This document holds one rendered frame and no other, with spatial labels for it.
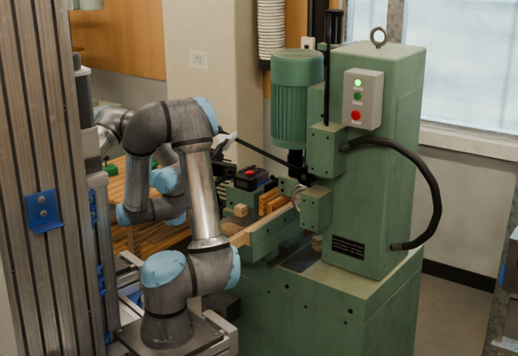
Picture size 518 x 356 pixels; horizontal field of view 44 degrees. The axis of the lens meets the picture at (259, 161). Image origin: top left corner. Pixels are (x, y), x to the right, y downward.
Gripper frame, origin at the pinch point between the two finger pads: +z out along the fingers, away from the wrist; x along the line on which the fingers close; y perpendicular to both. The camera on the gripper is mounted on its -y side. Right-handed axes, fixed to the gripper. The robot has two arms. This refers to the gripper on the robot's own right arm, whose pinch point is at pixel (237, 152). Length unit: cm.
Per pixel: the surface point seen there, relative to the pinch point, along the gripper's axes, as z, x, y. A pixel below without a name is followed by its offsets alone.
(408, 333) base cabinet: 27, 57, -67
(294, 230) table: 5.0, 22.4, -24.6
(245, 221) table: -5.4, 21.0, -10.9
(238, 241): -21.5, 16.9, -20.2
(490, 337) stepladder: 69, 73, -88
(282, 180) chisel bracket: 8.8, 8.2, -14.6
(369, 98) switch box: -5, -37, -47
